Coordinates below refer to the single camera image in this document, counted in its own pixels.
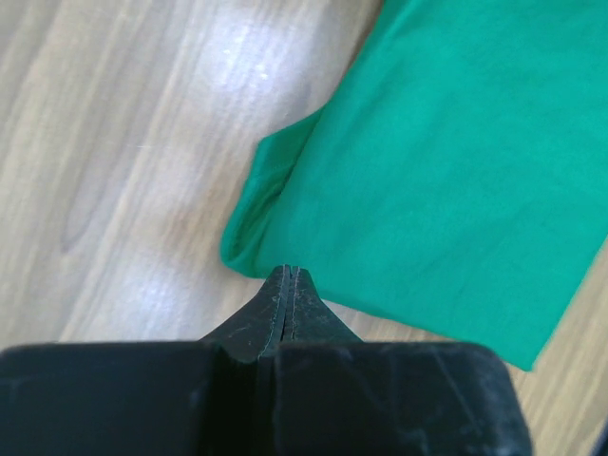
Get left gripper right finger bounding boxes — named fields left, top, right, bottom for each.
left=283, top=266, right=362, bottom=348

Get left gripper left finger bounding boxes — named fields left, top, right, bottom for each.
left=200, top=266, right=291, bottom=364

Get green t shirt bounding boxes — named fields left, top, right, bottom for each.
left=220, top=1, right=607, bottom=370

